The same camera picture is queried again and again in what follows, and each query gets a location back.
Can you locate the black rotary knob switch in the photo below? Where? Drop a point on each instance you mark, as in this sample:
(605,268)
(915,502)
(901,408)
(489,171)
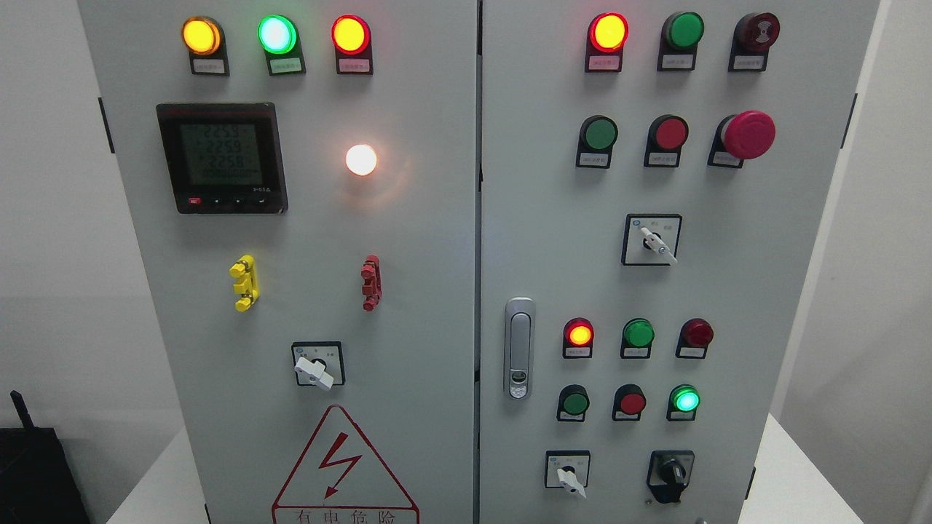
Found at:
(669,474)

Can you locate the red terminal connector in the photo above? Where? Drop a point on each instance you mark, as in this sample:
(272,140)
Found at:
(372,282)

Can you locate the red lit indicator lower left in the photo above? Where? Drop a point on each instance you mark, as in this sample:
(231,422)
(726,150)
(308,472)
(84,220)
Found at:
(578,337)

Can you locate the white lit indicator light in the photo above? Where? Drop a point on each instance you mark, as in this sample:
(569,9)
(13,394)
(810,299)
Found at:
(361,159)

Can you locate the green push button lower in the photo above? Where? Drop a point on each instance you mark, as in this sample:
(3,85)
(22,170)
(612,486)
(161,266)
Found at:
(572,404)

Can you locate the green push button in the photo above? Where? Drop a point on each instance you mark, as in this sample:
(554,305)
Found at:
(597,136)
(572,404)

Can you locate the grey left cabinet door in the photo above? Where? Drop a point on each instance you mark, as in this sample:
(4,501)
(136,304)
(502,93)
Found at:
(410,364)

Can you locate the grey cabinet door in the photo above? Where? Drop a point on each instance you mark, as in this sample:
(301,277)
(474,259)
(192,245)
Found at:
(554,233)
(410,364)

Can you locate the green push button upper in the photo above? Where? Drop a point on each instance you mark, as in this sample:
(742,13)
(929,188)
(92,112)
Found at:
(597,136)

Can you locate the green indicator lower middle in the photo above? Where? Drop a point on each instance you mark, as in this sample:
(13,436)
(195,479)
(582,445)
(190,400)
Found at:
(637,338)

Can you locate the grey right cabinet door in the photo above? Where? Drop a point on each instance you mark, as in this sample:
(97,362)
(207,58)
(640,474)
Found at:
(554,233)

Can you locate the red push button lower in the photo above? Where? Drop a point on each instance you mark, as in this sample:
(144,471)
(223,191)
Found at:
(629,404)

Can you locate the red push button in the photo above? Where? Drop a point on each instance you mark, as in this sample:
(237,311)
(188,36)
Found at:
(666,136)
(629,404)

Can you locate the yellow terminal connector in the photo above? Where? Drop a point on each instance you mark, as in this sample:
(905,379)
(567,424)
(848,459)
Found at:
(243,272)

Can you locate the red push button upper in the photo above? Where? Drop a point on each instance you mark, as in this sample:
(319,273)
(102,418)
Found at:
(666,136)

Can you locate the red indicator lower right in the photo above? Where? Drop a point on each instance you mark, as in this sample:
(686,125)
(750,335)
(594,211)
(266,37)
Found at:
(694,339)

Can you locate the red electric warning triangle sticker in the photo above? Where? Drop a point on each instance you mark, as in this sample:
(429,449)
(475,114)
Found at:
(341,478)

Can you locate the red lit indicator light left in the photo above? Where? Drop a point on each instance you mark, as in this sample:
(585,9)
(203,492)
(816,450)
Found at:
(351,36)

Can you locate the green indicator bottom right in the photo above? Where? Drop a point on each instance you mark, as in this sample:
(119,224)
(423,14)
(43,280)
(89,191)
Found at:
(683,403)

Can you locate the black digital power meter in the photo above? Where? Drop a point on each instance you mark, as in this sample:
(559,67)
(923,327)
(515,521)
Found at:
(223,157)

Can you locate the red lit indicator top right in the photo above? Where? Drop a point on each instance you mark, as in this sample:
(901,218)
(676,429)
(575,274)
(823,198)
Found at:
(606,36)

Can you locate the green lit indicator light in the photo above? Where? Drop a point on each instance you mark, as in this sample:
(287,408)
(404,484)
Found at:
(281,43)

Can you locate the red emergency stop mushroom button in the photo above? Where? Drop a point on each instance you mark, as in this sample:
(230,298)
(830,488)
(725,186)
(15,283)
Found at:
(740,137)

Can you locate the green indicator top right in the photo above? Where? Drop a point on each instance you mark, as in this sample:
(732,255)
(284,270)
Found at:
(680,35)

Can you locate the yellow indicator light top left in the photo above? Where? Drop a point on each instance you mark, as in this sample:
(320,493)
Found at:
(205,41)

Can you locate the dark red buzzer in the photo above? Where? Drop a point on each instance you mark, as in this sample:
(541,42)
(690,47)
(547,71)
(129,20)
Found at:
(752,38)

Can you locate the black box with antenna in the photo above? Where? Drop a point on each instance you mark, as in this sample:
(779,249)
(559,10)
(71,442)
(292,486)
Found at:
(37,486)

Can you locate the silver cabinet door handle lock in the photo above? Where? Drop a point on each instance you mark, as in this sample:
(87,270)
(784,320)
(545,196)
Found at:
(519,324)

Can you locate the white selector switch left door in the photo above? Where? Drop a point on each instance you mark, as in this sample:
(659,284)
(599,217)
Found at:
(319,364)

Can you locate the white selector switch upper right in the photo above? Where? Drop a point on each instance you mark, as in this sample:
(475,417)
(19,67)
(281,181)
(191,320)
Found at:
(651,239)

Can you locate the white selector switch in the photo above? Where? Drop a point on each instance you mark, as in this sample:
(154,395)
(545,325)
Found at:
(568,470)
(651,239)

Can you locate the white selector switch bottom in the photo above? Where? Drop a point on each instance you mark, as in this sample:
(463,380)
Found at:
(568,470)

